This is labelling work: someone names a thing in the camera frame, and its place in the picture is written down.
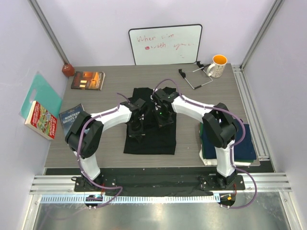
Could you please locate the black t shirt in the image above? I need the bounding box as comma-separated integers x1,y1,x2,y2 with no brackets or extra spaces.
124,88,177,155

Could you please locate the blue cover book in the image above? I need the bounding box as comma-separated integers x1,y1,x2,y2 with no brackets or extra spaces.
59,103,84,136

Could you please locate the small whiteboard with red writing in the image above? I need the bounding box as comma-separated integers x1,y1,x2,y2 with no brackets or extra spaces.
128,24,202,65

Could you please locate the red white cover book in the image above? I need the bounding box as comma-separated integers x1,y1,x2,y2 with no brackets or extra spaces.
24,101,58,140

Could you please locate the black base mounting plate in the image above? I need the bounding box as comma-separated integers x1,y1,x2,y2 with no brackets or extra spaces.
74,167,246,192

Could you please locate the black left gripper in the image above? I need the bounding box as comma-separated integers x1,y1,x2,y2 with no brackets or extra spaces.
128,118,145,143

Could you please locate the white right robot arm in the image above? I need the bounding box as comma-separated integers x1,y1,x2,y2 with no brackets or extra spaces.
152,89,238,189

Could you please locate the white mug orange inside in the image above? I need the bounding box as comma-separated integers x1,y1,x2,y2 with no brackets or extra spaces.
205,55,227,78

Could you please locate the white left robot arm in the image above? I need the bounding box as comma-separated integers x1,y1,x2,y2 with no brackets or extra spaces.
65,99,148,191

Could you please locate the red brown die block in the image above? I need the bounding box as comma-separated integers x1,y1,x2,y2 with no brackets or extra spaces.
62,64,75,78

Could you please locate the black wire book stand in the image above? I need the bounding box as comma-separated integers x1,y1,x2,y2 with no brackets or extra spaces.
178,61,213,90

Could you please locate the teal plastic cutting board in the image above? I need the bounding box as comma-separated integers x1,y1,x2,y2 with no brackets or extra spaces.
20,72,62,119

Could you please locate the orange brown cover book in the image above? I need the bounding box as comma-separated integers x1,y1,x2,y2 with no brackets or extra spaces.
71,71,106,91

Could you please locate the white folded t shirt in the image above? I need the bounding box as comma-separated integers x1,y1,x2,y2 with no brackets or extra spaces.
198,123,259,166

